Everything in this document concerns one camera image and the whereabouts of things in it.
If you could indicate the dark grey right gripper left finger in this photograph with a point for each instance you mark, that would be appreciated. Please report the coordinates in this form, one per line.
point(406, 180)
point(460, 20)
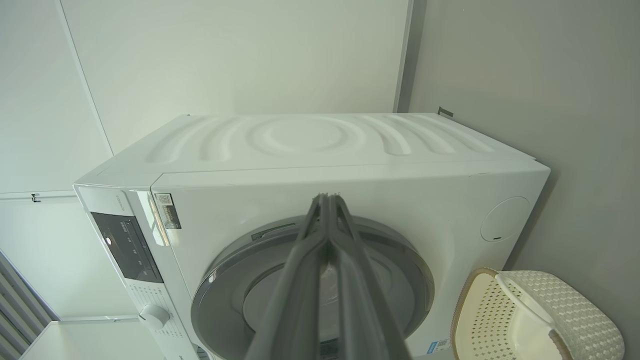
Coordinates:
point(295, 310)

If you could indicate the white front-load washing machine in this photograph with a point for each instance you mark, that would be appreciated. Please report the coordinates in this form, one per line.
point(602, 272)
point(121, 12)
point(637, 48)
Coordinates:
point(400, 200)

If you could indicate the round dark glass washer door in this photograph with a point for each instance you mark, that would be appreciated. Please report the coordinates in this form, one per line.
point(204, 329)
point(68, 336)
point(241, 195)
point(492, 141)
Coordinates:
point(230, 300)

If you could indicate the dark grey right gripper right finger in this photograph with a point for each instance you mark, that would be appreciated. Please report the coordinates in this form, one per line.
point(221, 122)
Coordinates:
point(365, 315)

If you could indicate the cream perforated laundry basket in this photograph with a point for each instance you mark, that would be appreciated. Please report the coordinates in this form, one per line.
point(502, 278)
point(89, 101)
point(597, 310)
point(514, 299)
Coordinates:
point(560, 310)

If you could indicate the blue energy label sticker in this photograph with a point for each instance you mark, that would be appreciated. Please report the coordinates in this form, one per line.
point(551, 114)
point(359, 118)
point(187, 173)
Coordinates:
point(439, 345)

